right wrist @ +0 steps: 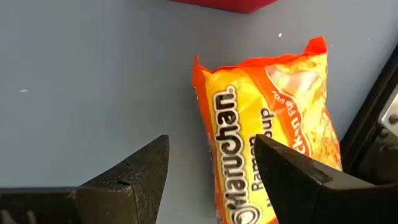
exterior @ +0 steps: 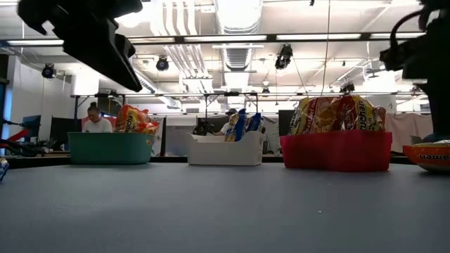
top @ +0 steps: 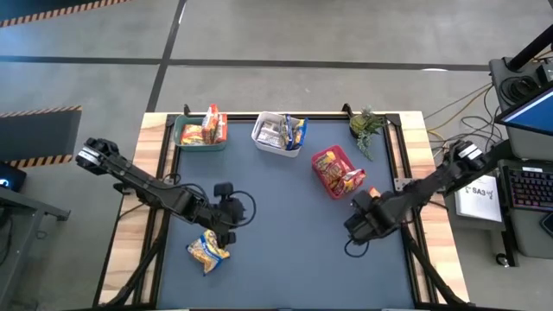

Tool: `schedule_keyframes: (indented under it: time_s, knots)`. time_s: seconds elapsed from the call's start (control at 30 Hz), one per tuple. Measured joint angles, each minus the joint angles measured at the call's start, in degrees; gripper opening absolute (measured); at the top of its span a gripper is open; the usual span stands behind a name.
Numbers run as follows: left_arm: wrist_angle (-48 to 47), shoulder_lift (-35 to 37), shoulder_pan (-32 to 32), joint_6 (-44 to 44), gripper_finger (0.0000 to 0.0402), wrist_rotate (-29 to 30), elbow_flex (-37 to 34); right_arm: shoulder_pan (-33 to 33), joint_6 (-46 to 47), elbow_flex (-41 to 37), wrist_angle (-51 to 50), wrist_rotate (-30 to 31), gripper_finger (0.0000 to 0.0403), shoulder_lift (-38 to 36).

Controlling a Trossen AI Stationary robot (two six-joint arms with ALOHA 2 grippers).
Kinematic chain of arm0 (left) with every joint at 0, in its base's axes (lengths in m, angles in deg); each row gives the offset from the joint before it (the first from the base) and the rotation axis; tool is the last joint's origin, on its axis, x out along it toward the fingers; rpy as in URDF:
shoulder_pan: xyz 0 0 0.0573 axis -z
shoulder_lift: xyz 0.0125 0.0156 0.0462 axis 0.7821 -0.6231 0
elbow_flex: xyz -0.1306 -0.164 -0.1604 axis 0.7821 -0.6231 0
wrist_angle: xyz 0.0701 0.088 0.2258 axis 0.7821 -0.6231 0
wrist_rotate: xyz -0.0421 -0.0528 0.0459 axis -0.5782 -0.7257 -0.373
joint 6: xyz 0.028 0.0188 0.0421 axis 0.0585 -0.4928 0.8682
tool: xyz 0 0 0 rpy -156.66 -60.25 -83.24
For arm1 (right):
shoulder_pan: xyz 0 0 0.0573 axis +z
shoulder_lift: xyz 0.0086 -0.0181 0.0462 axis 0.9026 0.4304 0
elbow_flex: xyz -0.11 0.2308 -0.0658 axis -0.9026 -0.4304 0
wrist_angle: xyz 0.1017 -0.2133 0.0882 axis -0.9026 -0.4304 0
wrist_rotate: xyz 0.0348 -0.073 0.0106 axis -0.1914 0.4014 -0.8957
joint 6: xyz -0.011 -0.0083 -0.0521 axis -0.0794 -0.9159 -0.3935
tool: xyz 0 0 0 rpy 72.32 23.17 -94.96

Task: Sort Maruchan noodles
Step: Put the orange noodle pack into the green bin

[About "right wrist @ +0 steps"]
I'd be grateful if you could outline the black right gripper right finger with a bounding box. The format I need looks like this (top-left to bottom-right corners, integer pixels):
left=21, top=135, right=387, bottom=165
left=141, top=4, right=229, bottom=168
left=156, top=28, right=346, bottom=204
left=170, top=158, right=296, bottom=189
left=254, top=134, right=376, bottom=224

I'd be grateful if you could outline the pink plastic bin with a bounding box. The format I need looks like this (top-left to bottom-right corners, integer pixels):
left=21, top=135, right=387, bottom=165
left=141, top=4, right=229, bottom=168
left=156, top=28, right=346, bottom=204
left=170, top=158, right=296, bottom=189
left=169, top=0, right=280, bottom=15

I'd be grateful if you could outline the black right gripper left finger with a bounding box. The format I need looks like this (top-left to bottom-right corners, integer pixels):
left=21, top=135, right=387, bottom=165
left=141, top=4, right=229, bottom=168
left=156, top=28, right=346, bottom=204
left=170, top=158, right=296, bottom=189
left=76, top=135, right=170, bottom=224

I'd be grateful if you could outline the orange chicken noodle pack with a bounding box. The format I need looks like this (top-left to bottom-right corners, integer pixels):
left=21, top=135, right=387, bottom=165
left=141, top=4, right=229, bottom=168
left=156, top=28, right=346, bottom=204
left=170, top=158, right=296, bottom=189
left=192, top=35, right=343, bottom=224

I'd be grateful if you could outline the silver metal bracket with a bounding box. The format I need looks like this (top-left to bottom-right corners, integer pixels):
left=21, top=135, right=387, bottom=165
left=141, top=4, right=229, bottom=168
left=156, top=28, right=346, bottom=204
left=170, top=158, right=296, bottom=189
left=377, top=93, right=398, bottom=138

